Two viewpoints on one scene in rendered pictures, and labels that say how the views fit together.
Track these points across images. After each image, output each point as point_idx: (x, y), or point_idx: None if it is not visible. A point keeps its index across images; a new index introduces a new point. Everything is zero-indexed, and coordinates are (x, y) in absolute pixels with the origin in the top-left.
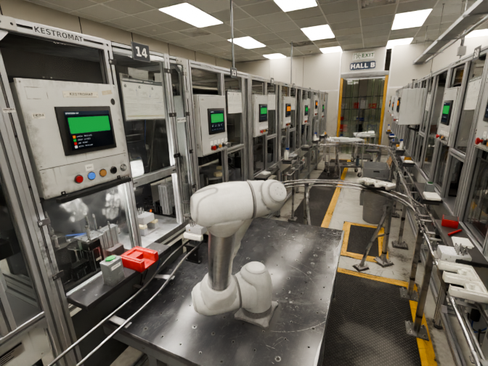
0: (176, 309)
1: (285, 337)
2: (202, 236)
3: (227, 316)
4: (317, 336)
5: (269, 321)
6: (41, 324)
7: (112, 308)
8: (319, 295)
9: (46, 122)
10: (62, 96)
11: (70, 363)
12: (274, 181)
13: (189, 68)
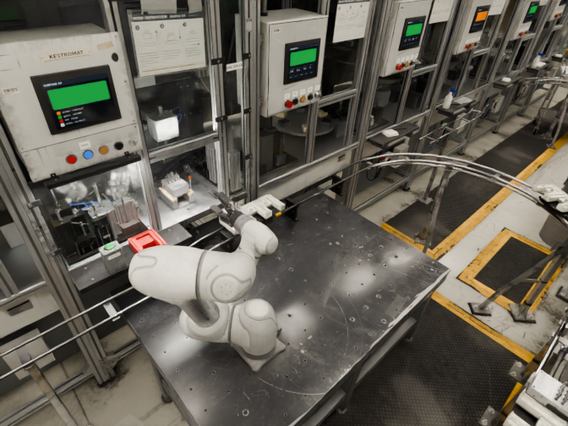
0: (179, 309)
1: (269, 392)
2: None
3: None
4: (303, 407)
5: (264, 365)
6: (43, 291)
7: None
8: (341, 357)
9: (21, 97)
10: (40, 61)
11: (77, 323)
12: (226, 275)
13: None
